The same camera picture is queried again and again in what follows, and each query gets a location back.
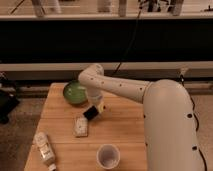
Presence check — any black eraser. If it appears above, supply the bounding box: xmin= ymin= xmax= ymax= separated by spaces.
xmin=83 ymin=106 xmax=99 ymax=120

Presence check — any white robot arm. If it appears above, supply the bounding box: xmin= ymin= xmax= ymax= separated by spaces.
xmin=78 ymin=64 xmax=206 ymax=171

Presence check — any green bowl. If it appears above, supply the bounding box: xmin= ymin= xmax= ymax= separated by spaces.
xmin=63 ymin=80 xmax=87 ymax=106

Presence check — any clear plastic cup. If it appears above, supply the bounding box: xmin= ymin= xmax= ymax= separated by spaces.
xmin=96 ymin=144 xmax=120 ymax=170

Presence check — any white plastic bottle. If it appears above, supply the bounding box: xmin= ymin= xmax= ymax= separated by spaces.
xmin=34 ymin=132 xmax=57 ymax=171

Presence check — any black object at left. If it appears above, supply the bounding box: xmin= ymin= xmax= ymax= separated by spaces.
xmin=0 ymin=90 xmax=19 ymax=124

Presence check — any black cable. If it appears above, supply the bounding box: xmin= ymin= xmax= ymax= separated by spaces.
xmin=111 ymin=6 xmax=144 ymax=76

